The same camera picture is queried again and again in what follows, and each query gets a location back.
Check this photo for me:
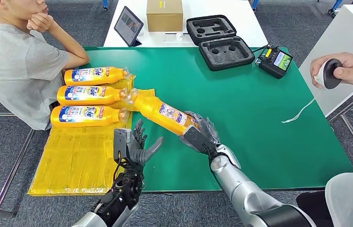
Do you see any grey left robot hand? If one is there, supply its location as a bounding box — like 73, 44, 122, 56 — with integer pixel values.
128, 118, 164, 166

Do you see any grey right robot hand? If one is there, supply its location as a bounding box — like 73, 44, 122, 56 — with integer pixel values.
178, 111, 221, 155

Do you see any person's right hand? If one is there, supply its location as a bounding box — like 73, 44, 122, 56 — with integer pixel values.
26, 12, 55, 34

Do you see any white black handheld controller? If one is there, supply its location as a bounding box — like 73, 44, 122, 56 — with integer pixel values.
281, 58, 344, 124

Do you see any orange detergent bottle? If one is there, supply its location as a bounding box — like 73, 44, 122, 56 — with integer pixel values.
125, 88, 201, 136
50, 105, 130, 129
63, 66, 130, 87
56, 85, 129, 107

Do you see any white table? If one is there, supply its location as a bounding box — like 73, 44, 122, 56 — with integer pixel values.
103, 0, 268, 48
298, 3, 353, 118

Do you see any yellow plastic wrapped flat package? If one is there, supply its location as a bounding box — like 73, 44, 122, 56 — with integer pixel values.
27, 73, 157, 197

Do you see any open black foam case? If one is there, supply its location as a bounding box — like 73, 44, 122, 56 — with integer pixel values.
186, 14, 256, 72

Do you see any black remote controller with screen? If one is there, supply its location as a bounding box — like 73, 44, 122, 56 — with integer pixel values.
256, 45, 294, 79

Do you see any black tablet on stand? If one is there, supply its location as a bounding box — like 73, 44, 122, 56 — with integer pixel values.
114, 6, 145, 48

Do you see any cardboard box yellow label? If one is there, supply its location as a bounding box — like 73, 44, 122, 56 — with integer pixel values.
146, 0, 184, 33

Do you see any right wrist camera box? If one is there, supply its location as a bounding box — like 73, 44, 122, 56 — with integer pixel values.
182, 125, 220, 157

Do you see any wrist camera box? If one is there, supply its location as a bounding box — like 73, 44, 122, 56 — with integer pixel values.
182, 125, 220, 157
113, 127, 132, 166

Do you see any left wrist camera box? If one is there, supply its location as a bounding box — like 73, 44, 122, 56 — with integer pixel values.
113, 127, 132, 166

